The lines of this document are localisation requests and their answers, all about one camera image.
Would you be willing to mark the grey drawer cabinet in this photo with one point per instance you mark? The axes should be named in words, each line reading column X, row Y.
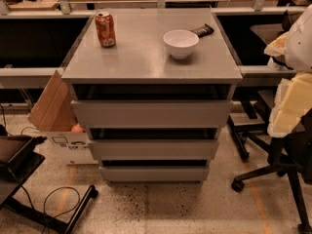
column 140, row 68

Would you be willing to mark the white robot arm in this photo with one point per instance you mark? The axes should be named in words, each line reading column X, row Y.
column 292, row 72

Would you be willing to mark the orange soda can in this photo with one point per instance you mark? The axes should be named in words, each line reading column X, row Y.
column 105, row 29

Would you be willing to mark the grey middle drawer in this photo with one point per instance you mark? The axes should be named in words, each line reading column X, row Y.
column 153, row 149

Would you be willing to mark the grey drawer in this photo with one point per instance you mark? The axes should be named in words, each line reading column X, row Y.
column 148, row 174
column 153, row 149
column 151, row 114

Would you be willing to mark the black laptop stand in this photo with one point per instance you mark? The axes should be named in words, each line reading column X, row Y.
column 18, row 161

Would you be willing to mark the brown cardboard box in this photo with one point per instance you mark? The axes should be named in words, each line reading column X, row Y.
column 52, row 112

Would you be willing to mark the white printed box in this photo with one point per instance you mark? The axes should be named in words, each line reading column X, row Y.
column 72, row 147

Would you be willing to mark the grey bottom drawer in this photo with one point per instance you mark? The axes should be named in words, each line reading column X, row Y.
column 148, row 174

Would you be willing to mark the black snack bar wrapper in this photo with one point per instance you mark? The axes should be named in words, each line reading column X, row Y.
column 203, row 31

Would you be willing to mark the grey top drawer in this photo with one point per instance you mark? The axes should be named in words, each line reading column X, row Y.
column 151, row 114

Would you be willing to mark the black office chair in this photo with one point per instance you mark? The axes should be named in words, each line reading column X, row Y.
column 289, row 156

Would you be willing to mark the orange fruit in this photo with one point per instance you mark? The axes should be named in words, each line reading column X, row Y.
column 77, row 129

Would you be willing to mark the white bowl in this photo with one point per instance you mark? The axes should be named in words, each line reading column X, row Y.
column 181, row 43

